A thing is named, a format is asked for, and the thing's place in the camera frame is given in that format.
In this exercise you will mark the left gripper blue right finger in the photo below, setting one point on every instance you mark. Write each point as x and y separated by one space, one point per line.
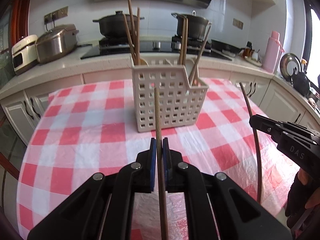
167 161

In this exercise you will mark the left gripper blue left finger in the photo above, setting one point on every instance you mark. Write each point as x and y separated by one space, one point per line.
152 163

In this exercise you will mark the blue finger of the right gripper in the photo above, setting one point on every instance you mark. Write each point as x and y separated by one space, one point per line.
267 125

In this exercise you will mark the brown wooden chopstick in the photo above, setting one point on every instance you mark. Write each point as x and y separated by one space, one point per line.
185 40
257 149
132 51
195 66
137 46
160 170
133 31
182 43

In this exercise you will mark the white lower kitchen cabinets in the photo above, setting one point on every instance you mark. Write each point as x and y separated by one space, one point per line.
121 69

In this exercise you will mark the right hand dark glove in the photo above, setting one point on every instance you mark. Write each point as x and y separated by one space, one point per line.
302 209

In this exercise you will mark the black kettle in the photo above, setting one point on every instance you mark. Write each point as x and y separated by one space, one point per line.
300 82

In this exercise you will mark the pink thermos bottle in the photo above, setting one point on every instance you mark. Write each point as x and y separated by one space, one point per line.
274 50

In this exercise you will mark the round steel pot lid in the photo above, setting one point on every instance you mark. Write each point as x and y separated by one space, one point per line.
290 65

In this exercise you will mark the white perforated utensil basket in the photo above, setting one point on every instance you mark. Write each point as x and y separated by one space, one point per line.
180 103

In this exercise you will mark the condiment bottles on plate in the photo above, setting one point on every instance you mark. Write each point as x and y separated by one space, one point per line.
250 55

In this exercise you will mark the pink white checkered tablecloth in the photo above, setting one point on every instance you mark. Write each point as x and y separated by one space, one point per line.
92 128

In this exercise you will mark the black frying pan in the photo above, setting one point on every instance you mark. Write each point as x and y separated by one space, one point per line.
221 46

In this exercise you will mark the black glass gas hob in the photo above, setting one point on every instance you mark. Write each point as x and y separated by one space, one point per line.
108 46

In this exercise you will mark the tall black lidded pot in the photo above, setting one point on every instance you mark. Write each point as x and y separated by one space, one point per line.
196 25

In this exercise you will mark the wide black lidded pot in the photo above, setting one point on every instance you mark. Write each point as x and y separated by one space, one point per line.
113 26

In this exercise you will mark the silver rice cooker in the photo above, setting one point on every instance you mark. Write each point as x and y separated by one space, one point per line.
56 43

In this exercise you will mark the white small cooker appliance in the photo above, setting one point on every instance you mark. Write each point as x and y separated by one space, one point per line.
24 56

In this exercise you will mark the red framed glass door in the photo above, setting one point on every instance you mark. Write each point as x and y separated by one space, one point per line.
18 29

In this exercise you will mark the gold wall switch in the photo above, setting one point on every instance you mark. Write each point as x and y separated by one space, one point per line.
237 23

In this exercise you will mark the gold wall socket panel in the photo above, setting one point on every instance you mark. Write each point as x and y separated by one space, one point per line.
56 15

